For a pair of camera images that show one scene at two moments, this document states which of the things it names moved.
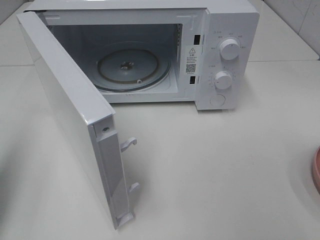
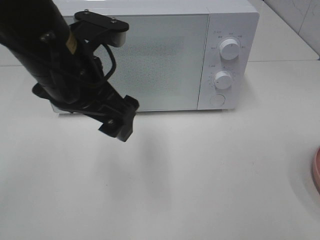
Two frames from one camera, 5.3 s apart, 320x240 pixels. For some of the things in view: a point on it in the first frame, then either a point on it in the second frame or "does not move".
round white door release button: (217, 100) does not move
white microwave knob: (223, 80) does not move
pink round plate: (316, 171) does not move
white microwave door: (89, 120) to (160, 66)
